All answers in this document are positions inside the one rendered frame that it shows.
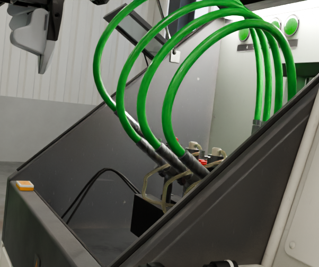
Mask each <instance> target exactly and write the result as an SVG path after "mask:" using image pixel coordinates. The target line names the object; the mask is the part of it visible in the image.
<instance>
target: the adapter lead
mask: <svg viewBox="0 0 319 267"><path fill-rule="evenodd" d="M138 267H165V266H164V265H163V264H162V263H160V262H150V263H147V264H144V265H139V266H138ZM203 267H238V264H237V263H236V261H234V260H224V261H212V262H210V263H209V264H205V265H203Z"/></svg>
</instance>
